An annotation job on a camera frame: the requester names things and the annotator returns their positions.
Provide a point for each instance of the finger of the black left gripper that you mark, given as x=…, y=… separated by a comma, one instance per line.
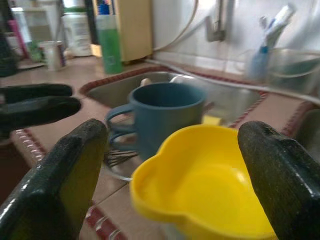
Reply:
x=32, y=92
x=40, y=112

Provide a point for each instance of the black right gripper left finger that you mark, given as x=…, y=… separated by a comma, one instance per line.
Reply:
x=50, y=195

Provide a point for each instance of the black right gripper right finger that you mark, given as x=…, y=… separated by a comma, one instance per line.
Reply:
x=290, y=187

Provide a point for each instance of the yellow plastic bowl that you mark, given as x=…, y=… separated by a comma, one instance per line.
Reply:
x=200, y=195

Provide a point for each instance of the blue plastic mug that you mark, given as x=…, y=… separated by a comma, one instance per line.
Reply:
x=165, y=125

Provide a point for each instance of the black countertop appliance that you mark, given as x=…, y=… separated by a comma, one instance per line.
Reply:
x=7, y=62

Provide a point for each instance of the white printed mug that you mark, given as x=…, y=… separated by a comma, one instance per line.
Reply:
x=51, y=57

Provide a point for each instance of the pink bottle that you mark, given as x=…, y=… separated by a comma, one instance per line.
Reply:
x=15, y=37

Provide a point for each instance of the large white plastic jug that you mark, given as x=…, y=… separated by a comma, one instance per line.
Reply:
x=77, y=35

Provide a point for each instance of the green soap bottle blue pump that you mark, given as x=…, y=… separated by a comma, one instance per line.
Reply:
x=108, y=50

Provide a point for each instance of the stainless steel sink basin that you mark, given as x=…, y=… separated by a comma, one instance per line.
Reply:
x=232, y=105

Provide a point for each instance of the yellow sponge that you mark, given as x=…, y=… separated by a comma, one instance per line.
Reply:
x=212, y=121

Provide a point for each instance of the clear plastic container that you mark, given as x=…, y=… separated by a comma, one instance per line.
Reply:
x=295, y=75

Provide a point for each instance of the beige water ionizer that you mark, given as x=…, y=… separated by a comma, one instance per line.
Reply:
x=135, y=30

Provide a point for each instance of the clear toothbrush cup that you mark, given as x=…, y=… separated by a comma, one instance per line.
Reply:
x=258, y=65

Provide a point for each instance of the metal wall tap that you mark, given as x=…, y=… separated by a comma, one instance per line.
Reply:
x=220, y=25

